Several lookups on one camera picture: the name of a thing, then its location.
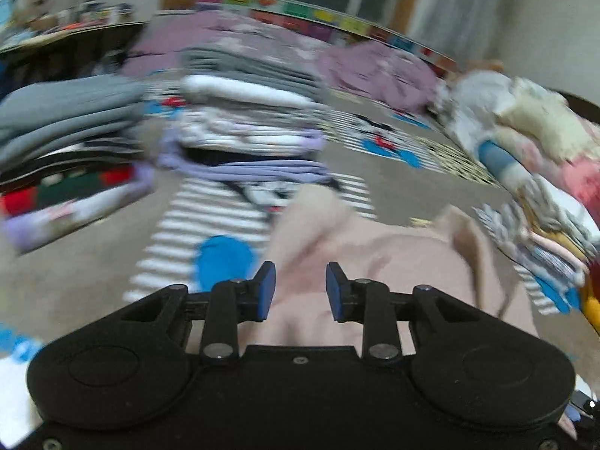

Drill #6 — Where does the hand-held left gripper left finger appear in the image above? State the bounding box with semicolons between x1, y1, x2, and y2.
121;261;277;367

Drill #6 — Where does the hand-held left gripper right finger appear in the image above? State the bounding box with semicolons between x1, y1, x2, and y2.
325;261;480;367

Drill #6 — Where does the pink fleece garment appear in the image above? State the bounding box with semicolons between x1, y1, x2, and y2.
237;183;540;362

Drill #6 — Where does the folded clothes stack with white garment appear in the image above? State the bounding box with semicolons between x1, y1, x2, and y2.
157;47;341;207

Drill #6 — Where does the pile of unfolded clothes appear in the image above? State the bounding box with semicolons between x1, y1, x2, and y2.
431;61;600;333

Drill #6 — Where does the folded clothes stack with red garment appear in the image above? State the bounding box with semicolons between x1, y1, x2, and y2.
0;75;155;254

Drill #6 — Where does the purple floral quilt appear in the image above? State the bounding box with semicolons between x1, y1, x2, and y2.
124;9;441;113

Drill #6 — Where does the colourful picture strip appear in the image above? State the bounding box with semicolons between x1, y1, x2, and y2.
185;0;458;73

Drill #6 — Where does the cluttered desk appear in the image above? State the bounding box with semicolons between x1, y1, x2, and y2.
0;0;151;99

